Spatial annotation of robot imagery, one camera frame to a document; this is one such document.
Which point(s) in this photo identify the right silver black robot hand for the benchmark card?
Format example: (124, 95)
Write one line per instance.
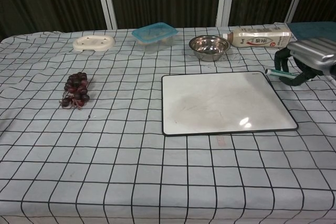
(312, 51)

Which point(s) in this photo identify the green white marker pen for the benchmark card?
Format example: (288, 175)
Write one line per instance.
(275, 72)

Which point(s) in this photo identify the white drawing board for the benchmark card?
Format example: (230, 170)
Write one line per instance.
(223, 103)

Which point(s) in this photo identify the dark teal table pad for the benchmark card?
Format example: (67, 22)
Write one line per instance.
(315, 30)

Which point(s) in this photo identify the beige milk tea bottle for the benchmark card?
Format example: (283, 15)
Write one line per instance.
(260, 37)

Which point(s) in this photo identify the stainless steel bowl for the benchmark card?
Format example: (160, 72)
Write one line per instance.
(210, 48)

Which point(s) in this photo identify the clear container with blue lid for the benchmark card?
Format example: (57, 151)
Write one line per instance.
(155, 36)

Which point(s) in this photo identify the white oval soap dish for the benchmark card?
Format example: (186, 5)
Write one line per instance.
(94, 42)

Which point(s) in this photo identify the white black checked tablecloth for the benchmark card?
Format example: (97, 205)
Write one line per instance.
(105, 155)

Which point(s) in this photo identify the bunch of dark red grapes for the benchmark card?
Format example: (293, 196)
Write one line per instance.
(77, 89)

